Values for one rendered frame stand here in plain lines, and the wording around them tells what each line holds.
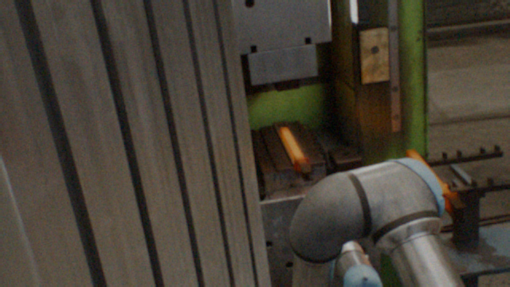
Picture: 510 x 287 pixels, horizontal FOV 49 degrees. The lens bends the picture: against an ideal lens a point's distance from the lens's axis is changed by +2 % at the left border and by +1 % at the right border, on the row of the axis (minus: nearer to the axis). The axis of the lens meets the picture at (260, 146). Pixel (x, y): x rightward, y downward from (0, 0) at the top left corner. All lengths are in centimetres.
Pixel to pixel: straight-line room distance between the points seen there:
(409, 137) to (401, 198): 108
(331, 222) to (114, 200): 66
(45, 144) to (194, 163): 13
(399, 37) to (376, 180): 100
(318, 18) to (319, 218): 85
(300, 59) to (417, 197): 81
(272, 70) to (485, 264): 85
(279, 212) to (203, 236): 138
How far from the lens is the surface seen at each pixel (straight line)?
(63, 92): 24
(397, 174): 95
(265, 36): 162
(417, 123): 199
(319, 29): 165
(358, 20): 178
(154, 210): 30
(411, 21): 189
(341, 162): 178
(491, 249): 188
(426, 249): 92
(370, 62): 184
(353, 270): 120
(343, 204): 90
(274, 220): 175
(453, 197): 155
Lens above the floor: 170
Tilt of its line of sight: 21 degrees down
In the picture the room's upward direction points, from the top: 7 degrees counter-clockwise
